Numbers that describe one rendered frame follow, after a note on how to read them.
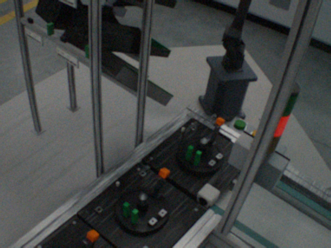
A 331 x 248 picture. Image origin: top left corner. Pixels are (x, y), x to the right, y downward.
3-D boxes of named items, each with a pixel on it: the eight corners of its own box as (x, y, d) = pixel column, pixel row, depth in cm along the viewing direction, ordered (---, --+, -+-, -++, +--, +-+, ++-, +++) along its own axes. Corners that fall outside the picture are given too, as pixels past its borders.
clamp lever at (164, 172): (155, 189, 93) (164, 166, 90) (161, 194, 93) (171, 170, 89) (146, 194, 90) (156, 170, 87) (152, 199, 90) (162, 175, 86)
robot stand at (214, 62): (231, 95, 147) (241, 54, 133) (245, 119, 137) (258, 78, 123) (197, 98, 143) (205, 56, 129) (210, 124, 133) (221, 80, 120)
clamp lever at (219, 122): (210, 139, 109) (220, 117, 105) (216, 142, 108) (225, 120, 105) (204, 141, 106) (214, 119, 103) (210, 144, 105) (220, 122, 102)
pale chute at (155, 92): (140, 85, 125) (148, 75, 125) (165, 107, 119) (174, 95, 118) (89, 56, 101) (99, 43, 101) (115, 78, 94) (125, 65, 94)
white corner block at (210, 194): (204, 191, 100) (207, 182, 98) (217, 199, 98) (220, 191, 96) (194, 201, 98) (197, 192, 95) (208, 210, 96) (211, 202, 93)
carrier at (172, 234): (138, 166, 105) (139, 136, 96) (205, 213, 95) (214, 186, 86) (76, 216, 90) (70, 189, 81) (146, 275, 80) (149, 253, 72)
